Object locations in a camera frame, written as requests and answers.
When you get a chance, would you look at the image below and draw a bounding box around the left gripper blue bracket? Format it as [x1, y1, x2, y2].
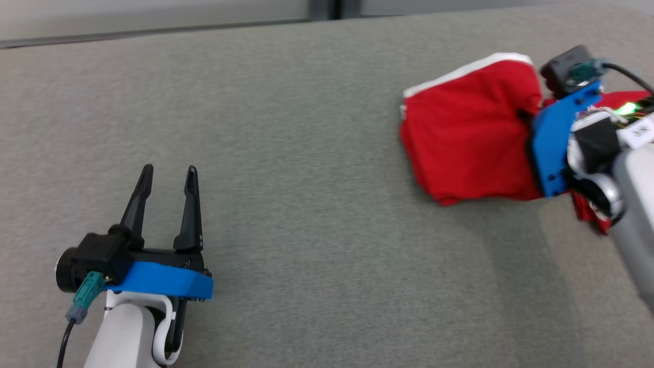
[104, 164, 215, 366]

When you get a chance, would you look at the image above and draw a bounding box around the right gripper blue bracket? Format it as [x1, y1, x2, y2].
[531, 81, 622, 199]

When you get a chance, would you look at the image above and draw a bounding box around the red shorts white lining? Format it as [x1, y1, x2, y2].
[399, 52, 546, 207]

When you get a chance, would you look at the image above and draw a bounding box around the right camera cable teal plug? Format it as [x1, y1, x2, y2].
[573, 58, 654, 96]

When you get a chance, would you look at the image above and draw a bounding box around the camera cable teal plug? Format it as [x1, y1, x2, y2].
[55, 271, 106, 368]
[573, 58, 654, 96]

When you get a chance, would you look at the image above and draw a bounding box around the left camera cable teal plug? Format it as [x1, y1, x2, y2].
[55, 271, 106, 368]

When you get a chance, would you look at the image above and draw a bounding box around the grey partition post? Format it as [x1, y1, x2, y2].
[309, 0, 337, 21]
[335, 0, 361, 20]

